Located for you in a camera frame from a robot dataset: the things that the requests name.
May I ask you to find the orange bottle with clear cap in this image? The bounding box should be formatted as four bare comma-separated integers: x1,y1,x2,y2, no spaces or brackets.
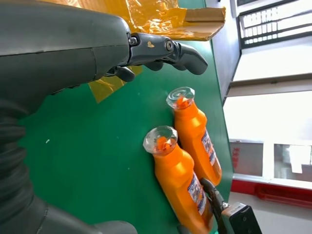
166,86,223,187
143,125,215,234

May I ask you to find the red white display stand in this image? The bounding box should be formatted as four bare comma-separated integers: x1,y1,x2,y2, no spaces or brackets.
229,138,312,209

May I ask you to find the green table mat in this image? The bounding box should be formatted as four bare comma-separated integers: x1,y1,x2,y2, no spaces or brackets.
18,0,234,234

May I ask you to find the yellow taped cardboard box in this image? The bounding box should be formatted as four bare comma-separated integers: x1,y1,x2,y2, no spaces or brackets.
42,0,227,104

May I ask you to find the black framed grille panel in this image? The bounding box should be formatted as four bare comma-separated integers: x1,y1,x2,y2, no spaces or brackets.
236,0,312,50

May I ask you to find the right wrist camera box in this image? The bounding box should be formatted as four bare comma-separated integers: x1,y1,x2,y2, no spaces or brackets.
221,202,263,234

